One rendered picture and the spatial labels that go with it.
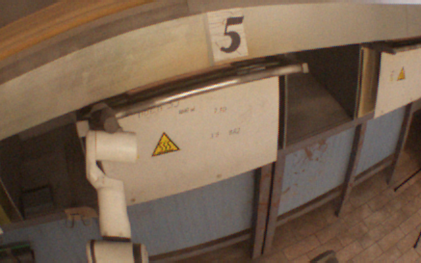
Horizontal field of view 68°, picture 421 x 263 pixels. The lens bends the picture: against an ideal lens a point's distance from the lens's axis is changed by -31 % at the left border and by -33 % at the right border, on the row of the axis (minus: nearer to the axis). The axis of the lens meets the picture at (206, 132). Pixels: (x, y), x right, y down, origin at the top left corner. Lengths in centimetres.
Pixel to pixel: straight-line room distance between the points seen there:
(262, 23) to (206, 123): 46
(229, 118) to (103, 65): 57
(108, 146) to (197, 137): 56
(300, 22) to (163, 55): 38
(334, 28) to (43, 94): 85
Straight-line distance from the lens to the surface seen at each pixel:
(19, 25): 99
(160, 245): 203
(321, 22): 115
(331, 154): 214
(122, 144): 87
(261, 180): 184
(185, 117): 131
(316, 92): 212
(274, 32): 107
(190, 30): 97
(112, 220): 83
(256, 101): 139
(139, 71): 97
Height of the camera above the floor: 202
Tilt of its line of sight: 39 degrees down
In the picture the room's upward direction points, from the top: 5 degrees counter-clockwise
